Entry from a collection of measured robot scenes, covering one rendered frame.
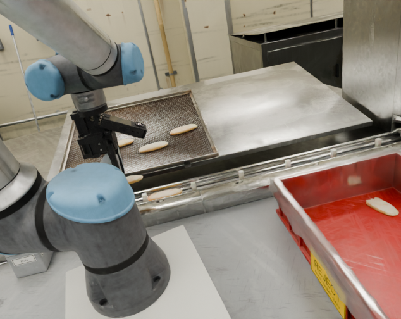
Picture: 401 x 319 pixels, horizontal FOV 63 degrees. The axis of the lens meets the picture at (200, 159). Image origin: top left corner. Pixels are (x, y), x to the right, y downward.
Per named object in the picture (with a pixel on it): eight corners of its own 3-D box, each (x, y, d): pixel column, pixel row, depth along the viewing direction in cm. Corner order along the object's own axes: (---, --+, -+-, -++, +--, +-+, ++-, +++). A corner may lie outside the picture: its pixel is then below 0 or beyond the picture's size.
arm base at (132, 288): (180, 293, 56) (166, 252, 51) (92, 333, 53) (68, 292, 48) (159, 239, 69) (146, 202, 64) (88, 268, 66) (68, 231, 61)
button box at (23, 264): (19, 290, 78) (-1, 255, 73) (30, 267, 85) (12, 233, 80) (54, 281, 79) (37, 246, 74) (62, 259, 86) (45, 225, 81)
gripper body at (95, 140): (89, 150, 88) (73, 107, 83) (121, 143, 89) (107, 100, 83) (85, 162, 81) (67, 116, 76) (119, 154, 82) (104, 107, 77)
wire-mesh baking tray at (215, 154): (55, 193, 98) (53, 190, 97) (74, 117, 138) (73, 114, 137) (219, 156, 101) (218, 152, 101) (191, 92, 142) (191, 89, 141)
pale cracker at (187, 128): (171, 136, 114) (171, 133, 114) (168, 131, 117) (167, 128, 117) (198, 128, 116) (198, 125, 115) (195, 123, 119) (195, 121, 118)
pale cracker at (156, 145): (139, 154, 108) (138, 151, 107) (138, 148, 111) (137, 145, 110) (169, 146, 109) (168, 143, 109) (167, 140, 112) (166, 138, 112)
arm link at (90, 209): (135, 268, 50) (104, 197, 43) (57, 271, 53) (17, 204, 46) (155, 215, 60) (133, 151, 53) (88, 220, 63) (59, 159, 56)
